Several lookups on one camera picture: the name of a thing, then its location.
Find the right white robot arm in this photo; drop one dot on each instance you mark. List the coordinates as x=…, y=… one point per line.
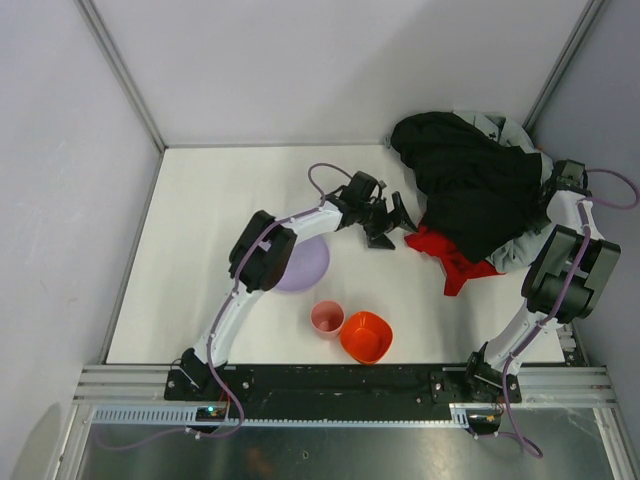
x=564, y=283

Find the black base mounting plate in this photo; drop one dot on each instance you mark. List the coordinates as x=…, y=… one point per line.
x=381, y=391

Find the black cloth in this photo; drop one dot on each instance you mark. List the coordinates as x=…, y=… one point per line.
x=479, y=194

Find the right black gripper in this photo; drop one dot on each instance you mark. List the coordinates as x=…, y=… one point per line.
x=548, y=195

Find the aluminium frame post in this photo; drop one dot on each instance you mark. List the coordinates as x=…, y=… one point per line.
x=122, y=74
x=580, y=32

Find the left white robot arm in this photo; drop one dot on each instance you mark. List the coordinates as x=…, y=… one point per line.
x=258, y=261

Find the grey slotted cable duct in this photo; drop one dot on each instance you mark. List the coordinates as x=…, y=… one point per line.
x=209, y=416

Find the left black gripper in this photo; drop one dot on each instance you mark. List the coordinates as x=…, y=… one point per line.
x=379, y=220

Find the lilac plastic plate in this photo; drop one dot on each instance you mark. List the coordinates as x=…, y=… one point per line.
x=307, y=265

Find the left aluminium frame post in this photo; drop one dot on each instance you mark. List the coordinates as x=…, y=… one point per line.
x=122, y=74

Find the orange plastic bowl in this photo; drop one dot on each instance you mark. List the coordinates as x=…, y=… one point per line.
x=366, y=337

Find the grey cloth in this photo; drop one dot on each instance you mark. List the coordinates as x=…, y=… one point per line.
x=521, y=251

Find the pink plastic cup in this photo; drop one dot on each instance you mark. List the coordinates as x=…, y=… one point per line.
x=327, y=319

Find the right aluminium frame post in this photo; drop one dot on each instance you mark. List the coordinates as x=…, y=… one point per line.
x=580, y=32

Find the red cloth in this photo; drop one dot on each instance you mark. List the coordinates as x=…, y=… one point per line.
x=457, y=268

